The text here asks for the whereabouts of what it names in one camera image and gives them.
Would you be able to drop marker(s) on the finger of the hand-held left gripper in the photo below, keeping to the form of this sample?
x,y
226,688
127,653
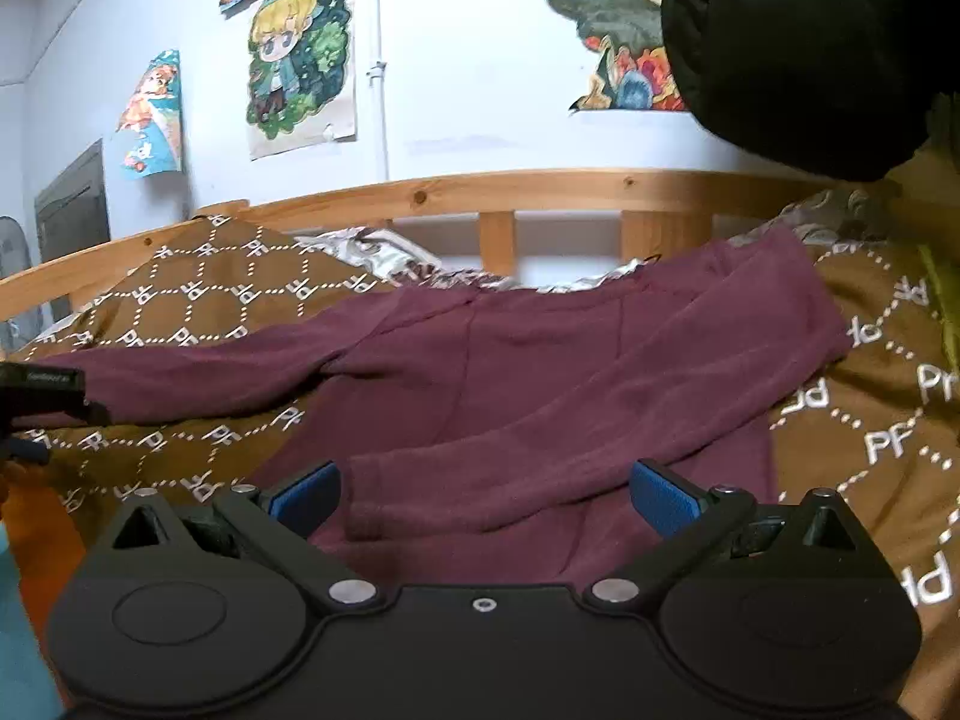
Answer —
x,y
60,416

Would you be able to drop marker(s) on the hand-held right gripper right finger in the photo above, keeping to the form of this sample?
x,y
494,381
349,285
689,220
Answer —
x,y
660,501

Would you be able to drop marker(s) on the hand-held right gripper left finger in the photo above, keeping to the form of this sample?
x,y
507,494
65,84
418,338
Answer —
x,y
307,504

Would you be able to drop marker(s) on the maroon sweater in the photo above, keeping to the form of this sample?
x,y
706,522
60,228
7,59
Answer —
x,y
525,397

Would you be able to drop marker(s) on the grey standing fan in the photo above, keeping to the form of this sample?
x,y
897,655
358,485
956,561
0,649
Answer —
x,y
13,277

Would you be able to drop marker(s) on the orange cloth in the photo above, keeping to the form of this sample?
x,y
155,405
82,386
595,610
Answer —
x,y
37,532

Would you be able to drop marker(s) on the brown printed blanket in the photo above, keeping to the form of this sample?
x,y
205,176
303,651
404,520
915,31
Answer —
x,y
187,300

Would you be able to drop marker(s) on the grey patterned bedding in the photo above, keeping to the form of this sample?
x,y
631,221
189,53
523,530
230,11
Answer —
x,y
390,255

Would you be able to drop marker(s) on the yellow-green cloth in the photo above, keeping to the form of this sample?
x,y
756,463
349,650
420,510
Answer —
x,y
941,300

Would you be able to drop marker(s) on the black hanging garment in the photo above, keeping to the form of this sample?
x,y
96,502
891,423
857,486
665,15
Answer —
x,y
795,45

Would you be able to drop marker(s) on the dark grey wall panel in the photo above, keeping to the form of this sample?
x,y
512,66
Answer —
x,y
71,210

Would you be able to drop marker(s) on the small curled cartoon wall poster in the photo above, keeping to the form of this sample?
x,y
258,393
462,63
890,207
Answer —
x,y
150,120

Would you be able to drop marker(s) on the wooden bed frame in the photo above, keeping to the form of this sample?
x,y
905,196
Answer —
x,y
525,195

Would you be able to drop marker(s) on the blond cartoon figure wall poster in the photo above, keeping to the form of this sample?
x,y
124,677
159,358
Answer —
x,y
300,60

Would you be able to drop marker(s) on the white wall pipe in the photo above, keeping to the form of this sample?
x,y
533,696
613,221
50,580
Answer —
x,y
381,52

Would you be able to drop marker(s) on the large landscape cartoon wall poster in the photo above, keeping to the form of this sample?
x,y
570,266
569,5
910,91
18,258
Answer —
x,y
607,7

